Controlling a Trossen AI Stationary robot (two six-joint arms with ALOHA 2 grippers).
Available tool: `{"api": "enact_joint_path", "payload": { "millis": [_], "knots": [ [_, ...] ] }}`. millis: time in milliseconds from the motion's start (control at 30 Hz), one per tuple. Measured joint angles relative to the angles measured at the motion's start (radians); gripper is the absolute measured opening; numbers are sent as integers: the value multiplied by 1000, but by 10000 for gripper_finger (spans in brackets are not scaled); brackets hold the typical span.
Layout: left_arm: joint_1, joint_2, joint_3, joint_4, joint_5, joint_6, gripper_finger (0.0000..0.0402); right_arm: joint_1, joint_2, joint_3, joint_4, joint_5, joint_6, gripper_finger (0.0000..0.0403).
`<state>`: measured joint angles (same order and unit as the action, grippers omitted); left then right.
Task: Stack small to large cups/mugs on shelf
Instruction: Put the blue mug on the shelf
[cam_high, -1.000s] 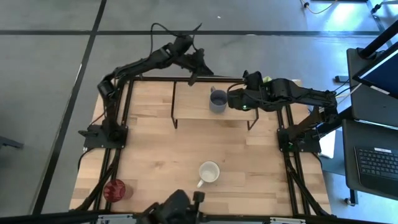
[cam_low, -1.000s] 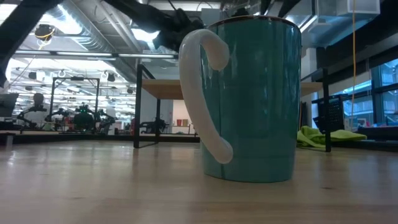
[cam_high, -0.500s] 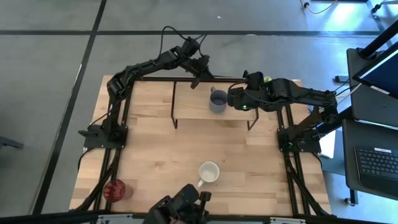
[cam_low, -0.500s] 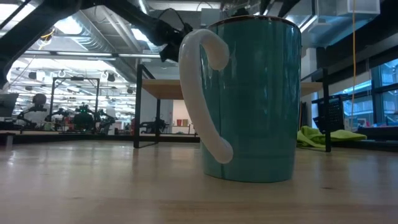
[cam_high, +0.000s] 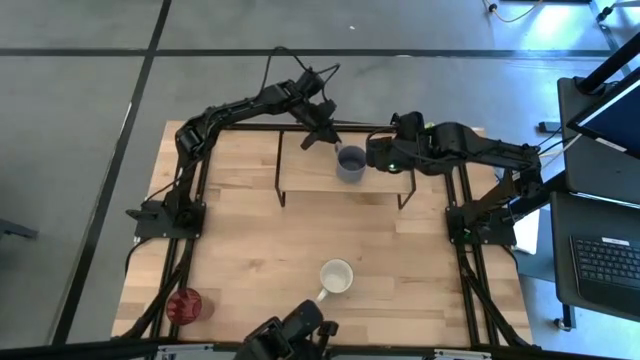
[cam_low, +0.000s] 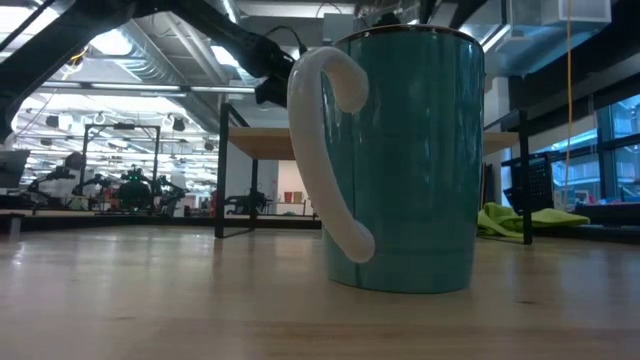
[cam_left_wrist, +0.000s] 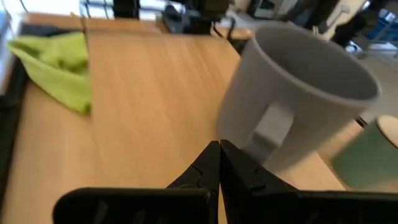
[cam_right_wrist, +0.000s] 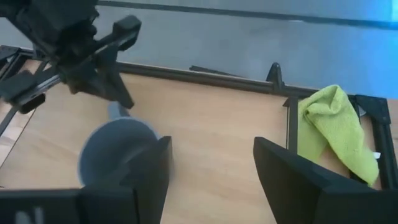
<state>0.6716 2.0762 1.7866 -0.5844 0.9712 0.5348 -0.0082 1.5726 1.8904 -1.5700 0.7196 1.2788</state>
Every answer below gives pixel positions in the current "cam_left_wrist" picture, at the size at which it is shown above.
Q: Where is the green cloth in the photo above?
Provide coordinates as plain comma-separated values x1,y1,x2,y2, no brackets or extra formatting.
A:
6,30,93,115

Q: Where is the teal mug with white handle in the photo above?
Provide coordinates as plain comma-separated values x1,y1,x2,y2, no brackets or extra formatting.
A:
329,114,398,191

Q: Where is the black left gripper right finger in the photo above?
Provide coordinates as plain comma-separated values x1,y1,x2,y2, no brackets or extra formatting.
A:
219,139,398,224

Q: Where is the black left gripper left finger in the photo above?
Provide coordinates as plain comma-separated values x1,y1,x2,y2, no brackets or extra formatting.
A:
52,140,222,224

